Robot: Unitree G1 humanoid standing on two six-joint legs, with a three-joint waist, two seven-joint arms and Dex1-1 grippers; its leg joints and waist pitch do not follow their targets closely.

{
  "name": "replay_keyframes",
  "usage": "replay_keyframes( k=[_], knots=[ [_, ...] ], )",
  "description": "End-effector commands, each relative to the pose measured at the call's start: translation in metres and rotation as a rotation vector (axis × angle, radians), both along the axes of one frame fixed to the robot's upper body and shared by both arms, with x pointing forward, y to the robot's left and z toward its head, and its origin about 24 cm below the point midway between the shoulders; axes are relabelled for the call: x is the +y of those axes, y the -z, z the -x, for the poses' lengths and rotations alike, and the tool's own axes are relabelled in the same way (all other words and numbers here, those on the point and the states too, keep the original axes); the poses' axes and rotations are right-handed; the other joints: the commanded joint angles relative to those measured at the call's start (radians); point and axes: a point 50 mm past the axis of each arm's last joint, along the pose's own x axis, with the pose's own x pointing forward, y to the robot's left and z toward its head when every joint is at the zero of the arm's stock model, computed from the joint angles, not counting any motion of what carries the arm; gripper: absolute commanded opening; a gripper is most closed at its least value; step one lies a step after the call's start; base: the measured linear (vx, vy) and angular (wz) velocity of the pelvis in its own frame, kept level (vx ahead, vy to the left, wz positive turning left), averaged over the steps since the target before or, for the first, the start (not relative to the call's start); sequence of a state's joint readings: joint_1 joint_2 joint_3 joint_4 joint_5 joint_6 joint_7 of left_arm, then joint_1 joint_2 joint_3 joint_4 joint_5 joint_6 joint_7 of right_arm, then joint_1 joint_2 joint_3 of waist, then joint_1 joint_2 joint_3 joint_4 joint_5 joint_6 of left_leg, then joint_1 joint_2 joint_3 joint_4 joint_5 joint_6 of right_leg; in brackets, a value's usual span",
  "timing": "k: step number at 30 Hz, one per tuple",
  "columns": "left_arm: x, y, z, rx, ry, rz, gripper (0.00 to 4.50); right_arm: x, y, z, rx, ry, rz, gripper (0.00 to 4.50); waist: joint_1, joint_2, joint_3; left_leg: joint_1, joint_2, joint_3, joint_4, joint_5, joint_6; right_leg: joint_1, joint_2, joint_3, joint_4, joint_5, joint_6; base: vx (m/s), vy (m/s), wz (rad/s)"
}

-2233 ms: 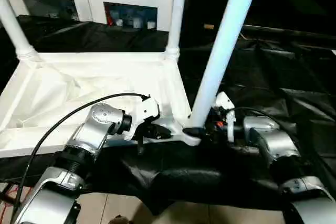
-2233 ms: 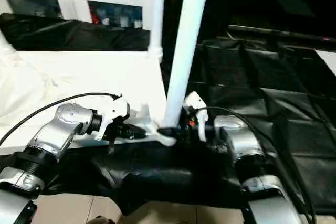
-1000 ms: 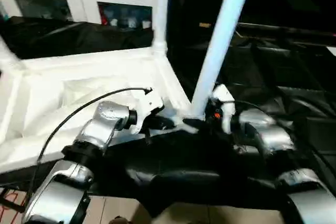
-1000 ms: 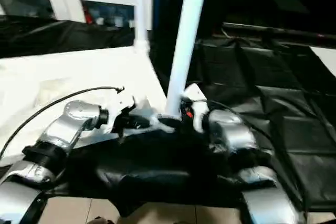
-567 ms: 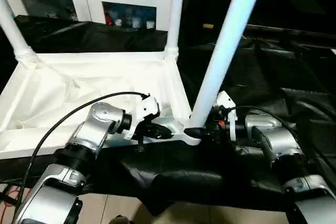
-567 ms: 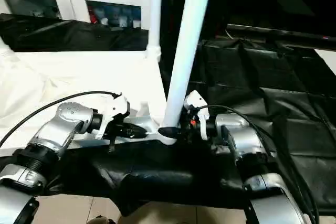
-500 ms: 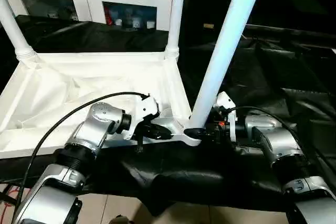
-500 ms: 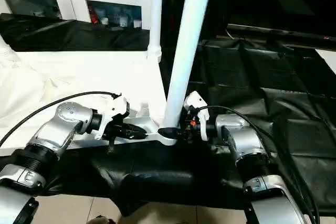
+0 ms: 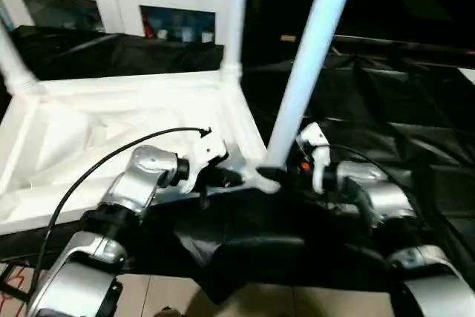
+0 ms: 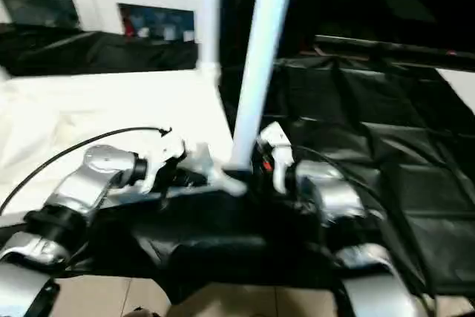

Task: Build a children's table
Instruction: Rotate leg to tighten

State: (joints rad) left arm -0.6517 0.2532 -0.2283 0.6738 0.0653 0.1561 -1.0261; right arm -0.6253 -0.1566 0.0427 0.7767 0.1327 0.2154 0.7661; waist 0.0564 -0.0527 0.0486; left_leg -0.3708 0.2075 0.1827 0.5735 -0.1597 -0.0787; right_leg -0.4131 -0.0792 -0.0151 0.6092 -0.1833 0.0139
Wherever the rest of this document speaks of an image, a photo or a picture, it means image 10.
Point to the white cup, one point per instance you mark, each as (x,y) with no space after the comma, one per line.
(143,32)
(168,33)
(188,36)

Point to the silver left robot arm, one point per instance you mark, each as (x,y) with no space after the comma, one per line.
(85,179)

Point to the white plastic table leg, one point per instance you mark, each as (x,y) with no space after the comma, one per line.
(263,35)
(209,12)

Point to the dark rounded robot foot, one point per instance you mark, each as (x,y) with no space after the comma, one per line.
(143,312)

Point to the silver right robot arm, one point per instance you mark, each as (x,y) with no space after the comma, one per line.
(334,191)

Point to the white flat board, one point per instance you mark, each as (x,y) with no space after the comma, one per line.
(458,87)

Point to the red carton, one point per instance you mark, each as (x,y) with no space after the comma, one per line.
(129,27)

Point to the black mat cloth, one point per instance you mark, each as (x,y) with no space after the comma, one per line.
(371,146)

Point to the white plastic table top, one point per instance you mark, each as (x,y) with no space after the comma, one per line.
(92,109)

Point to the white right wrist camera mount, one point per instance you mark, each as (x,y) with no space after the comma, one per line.
(278,150)

